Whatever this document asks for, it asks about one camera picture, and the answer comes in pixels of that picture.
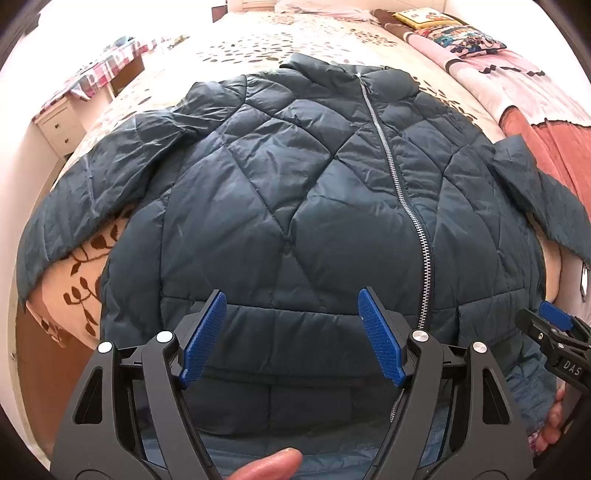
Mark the beige leaf-print bed blanket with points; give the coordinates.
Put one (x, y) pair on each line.
(240, 46)

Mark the white pillow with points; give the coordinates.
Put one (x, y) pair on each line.
(318, 7)

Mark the colourful cartoon cushion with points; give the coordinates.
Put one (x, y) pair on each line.
(461, 40)

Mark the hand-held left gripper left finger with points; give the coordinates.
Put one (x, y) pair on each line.
(205, 341)

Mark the yellow cushion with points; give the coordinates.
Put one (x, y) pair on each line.
(422, 18)

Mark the white drawer cabinet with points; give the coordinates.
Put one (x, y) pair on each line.
(60, 129)

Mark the dark teal quilted jacket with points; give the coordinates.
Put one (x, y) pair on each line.
(300, 207)

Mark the person's right hand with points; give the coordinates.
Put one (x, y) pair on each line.
(554, 415)

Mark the pink striped blanket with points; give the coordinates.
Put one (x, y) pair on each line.
(485, 87)

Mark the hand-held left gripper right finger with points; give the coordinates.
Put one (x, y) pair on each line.
(378, 341)

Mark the person's left hand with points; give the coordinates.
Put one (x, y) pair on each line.
(268, 466)

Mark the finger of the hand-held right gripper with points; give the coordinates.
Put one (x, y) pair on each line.
(556, 314)
(535, 330)

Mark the person's plaid clothing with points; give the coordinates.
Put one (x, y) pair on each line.
(537, 441)

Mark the plaid tablecloth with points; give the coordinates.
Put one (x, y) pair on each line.
(92, 76)

